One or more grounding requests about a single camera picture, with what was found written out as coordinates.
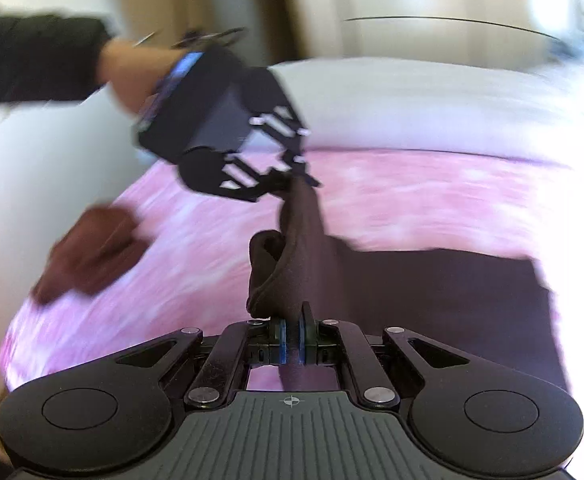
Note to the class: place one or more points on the person's left forearm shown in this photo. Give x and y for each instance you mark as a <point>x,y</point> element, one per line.
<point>37,57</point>

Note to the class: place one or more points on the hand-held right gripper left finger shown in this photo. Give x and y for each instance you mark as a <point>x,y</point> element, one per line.
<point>283,342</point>

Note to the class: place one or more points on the reddish brown cloth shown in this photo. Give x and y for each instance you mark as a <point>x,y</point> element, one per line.
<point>87,255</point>

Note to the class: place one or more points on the pink rose print blanket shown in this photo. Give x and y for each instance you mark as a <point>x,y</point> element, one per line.
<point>197,260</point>

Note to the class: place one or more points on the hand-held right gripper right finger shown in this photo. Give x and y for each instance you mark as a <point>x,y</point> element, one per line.
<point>302,342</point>

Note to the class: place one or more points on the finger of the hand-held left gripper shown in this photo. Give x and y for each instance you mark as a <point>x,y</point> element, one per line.
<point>279,127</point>
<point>262,175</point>

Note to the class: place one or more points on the dark brown t-shirt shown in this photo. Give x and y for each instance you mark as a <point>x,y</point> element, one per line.
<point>422,300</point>

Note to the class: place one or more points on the white striped bedding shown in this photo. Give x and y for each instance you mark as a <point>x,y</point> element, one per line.
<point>422,110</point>

